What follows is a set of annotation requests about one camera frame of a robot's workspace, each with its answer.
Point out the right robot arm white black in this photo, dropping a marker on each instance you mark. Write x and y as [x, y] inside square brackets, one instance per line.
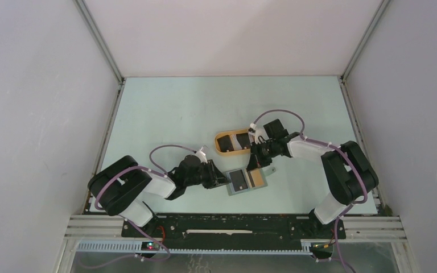
[349, 174]

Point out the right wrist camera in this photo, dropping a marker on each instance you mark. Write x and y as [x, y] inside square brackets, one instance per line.
[256, 133]

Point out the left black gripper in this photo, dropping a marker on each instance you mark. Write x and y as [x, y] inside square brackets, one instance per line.
[215, 177]

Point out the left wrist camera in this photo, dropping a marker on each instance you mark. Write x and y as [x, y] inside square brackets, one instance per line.
[201, 154]

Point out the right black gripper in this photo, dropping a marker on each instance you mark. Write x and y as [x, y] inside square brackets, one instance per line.
[255, 160]

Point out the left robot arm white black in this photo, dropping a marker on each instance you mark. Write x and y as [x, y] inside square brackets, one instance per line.
[116, 189]

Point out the aluminium frame rail front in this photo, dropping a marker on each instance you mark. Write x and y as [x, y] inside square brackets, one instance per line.
[97, 233]

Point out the black VIP credit card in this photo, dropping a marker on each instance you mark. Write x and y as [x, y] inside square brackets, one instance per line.
[238, 180]

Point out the black card in tray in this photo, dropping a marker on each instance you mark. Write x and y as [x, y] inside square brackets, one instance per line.
[225, 144]

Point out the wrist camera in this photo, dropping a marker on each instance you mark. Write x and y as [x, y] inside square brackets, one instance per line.
[201, 154]
[256, 133]

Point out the orange oval tray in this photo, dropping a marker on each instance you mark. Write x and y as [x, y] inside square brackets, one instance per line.
[233, 153]

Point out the stack of cards in tray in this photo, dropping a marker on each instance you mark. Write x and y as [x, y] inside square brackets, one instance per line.
[240, 141]

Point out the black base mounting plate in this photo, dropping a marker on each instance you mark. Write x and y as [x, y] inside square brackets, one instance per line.
[240, 232]

